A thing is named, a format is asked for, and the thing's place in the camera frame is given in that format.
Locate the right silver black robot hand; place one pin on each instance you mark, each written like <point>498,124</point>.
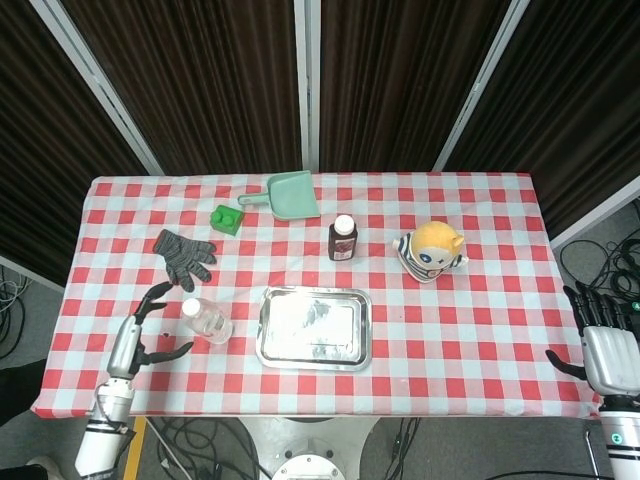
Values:
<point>610,355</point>

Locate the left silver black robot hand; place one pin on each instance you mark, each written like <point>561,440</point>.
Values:
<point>124,345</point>

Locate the clear plastic bottle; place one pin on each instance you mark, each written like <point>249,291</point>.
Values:
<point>210,324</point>

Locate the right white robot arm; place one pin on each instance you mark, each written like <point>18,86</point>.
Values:
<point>622,440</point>

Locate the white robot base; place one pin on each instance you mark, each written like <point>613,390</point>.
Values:
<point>315,465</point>

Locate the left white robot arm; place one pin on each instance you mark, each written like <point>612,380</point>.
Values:
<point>102,430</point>

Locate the stainless steel tray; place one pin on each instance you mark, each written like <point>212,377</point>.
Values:
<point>315,327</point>

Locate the dark grape juice bottle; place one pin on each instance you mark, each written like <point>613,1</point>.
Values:
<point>342,242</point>

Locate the grey knit glove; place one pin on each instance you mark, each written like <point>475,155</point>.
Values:
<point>182,255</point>

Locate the green building block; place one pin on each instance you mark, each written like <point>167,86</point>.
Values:
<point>226,220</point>

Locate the red white checkered tablecloth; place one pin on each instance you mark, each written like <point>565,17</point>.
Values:
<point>450,325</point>

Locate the yellow striped plush toy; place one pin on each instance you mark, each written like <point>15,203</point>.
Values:
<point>432,250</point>

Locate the dark brown partition panel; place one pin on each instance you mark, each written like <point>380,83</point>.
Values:
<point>575,100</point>
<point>200,85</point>
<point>400,75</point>
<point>45,150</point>

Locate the mint green dustpan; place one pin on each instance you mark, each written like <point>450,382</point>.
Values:
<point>292,197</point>

